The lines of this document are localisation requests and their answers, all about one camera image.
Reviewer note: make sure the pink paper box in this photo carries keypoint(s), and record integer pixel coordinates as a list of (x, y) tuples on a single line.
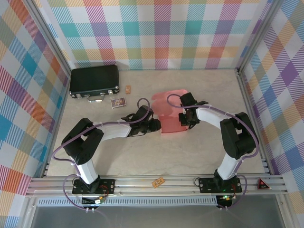
[(171, 126)]

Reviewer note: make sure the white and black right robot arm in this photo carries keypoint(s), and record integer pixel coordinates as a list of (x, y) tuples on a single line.
[(209, 116)]

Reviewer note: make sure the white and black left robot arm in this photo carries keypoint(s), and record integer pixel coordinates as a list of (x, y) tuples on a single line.
[(114, 131)]

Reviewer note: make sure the small picture card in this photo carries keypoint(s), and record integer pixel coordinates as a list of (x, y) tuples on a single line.
[(118, 103)]

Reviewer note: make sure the small orange card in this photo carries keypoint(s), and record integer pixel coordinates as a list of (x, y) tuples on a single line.
[(128, 89)]

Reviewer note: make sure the black briefcase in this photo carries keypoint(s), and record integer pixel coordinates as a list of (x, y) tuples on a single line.
[(95, 79)]

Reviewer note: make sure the small controller board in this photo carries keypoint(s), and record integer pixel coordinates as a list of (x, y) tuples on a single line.
[(225, 200), (95, 201)]

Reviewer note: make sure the grey metal panel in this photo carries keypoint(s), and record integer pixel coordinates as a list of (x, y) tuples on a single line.
[(154, 217)]

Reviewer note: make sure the aluminium frame rail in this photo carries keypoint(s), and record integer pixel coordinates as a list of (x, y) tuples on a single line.
[(142, 188)]

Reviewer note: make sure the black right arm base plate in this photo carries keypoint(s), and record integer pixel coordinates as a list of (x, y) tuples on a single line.
[(205, 185)]

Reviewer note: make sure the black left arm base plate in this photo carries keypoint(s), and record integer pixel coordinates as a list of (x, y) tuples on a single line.
[(109, 186)]

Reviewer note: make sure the aluminium frame post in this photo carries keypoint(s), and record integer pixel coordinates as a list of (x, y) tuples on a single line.
[(47, 35), (259, 35)]

